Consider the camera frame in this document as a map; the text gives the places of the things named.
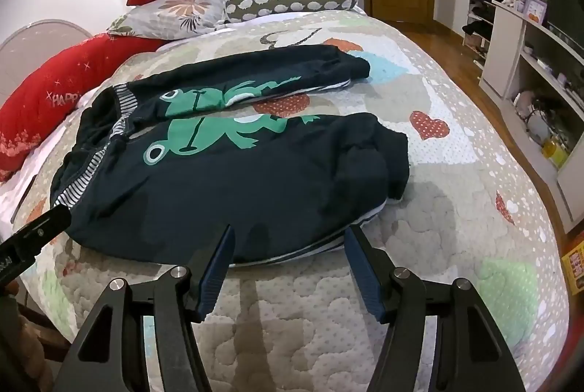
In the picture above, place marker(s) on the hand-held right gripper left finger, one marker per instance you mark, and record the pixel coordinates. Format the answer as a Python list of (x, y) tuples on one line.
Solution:
[(214, 278)]

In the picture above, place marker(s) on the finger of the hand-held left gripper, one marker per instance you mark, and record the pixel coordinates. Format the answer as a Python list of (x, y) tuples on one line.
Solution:
[(43, 230)]

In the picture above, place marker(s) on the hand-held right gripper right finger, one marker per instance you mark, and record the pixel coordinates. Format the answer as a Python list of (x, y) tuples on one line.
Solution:
[(362, 278)]

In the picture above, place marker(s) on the dark frog print pants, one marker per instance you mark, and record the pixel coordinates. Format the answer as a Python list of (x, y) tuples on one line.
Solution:
[(228, 191)]

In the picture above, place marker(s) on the heart print quilt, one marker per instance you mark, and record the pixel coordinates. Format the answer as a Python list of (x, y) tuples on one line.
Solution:
[(319, 328)]

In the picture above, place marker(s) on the red lettered long pillow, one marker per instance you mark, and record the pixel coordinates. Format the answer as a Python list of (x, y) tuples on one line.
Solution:
[(54, 100)]

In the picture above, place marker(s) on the yellow cardboard box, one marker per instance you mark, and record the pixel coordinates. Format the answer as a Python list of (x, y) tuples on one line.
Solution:
[(575, 259)]

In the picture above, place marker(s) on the white jug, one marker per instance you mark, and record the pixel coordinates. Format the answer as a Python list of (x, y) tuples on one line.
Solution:
[(538, 129)]

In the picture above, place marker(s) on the yellow container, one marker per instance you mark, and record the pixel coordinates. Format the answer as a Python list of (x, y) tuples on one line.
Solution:
[(555, 152)]

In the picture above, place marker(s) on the grey floral pillow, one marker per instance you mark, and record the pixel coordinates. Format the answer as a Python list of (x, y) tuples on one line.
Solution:
[(182, 11)]

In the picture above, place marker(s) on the white shelf unit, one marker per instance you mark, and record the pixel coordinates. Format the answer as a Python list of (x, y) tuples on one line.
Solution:
[(506, 54)]

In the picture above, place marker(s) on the purple desk calendar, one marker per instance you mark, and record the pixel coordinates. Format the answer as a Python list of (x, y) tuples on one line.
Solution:
[(533, 8)]

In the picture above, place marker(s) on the white round frame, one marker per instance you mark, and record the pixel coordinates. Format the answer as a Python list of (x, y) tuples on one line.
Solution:
[(32, 36)]

